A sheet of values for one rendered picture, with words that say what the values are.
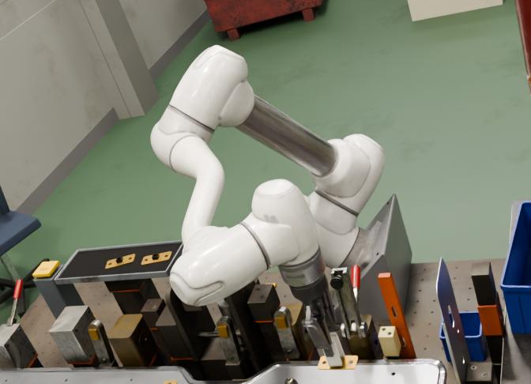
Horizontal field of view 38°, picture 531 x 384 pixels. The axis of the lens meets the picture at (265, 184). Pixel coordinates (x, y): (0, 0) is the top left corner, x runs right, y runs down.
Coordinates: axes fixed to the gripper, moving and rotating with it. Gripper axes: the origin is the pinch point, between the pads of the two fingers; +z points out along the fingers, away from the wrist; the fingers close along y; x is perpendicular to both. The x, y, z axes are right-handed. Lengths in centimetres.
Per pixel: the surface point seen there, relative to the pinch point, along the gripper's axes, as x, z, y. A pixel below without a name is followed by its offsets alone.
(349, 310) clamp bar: 0.1, 2.5, -14.4
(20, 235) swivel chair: -235, 71, -163
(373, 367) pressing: 4.1, 13.5, -7.9
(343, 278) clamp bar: 0.6, -5.9, -15.7
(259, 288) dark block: -24.7, 1.5, -22.9
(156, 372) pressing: -52, 13, -7
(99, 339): -69, 7, -12
